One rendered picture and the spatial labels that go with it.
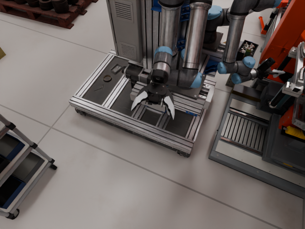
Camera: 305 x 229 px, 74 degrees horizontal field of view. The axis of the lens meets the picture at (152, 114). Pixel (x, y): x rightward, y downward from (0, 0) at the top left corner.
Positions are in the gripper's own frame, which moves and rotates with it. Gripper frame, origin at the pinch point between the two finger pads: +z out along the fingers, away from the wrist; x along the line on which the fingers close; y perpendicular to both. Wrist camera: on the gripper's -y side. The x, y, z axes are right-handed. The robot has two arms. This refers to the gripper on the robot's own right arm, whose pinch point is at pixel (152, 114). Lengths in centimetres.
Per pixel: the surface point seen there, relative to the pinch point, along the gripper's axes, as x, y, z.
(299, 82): -75, 14, -48
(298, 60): -81, 15, -69
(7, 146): 94, 87, -3
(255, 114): -107, 103, -90
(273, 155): -108, 88, -40
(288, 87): -73, 19, -48
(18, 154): 85, 88, 0
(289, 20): -85, 17, -115
